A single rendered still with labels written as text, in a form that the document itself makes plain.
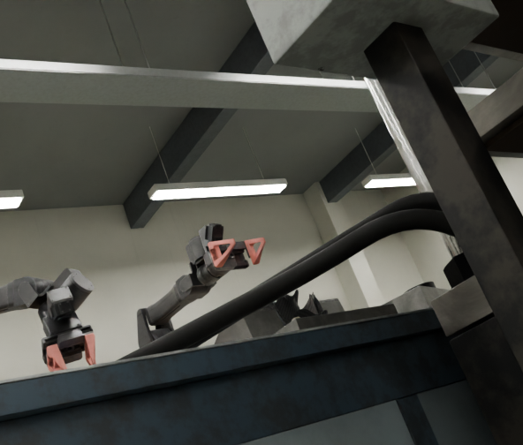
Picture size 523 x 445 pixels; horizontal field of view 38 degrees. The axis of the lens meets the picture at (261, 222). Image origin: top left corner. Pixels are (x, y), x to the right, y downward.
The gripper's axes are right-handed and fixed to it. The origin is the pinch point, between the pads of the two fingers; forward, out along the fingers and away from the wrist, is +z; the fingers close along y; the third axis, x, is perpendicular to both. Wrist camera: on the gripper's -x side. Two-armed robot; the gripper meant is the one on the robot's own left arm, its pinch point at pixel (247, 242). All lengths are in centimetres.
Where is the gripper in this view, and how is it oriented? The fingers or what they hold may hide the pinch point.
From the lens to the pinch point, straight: 185.7
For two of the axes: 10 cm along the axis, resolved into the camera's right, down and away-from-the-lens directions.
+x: 3.3, 8.8, -3.4
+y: 7.5, -0.2, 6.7
